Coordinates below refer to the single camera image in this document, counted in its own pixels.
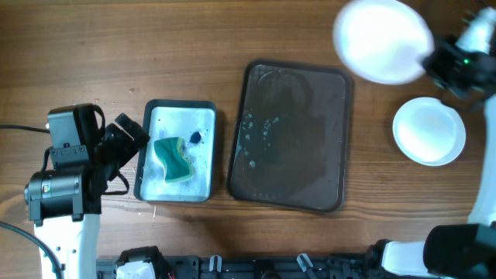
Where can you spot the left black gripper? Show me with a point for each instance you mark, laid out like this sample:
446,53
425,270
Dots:
128,146

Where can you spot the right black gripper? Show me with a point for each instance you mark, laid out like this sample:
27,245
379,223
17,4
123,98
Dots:
426,63

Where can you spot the green yellow sponge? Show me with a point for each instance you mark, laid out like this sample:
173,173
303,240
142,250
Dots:
170,153

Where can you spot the white plate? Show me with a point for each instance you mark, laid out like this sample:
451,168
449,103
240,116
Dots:
383,41
429,132

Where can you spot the white plate top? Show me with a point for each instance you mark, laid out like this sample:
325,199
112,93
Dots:
383,41

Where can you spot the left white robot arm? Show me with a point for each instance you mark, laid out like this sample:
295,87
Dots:
65,202

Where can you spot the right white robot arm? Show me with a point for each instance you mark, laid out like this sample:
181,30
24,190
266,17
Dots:
457,251

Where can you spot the dark tray with water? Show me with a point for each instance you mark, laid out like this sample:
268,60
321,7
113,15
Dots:
194,122

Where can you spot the brown plastic serving tray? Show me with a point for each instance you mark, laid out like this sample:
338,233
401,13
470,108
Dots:
291,139

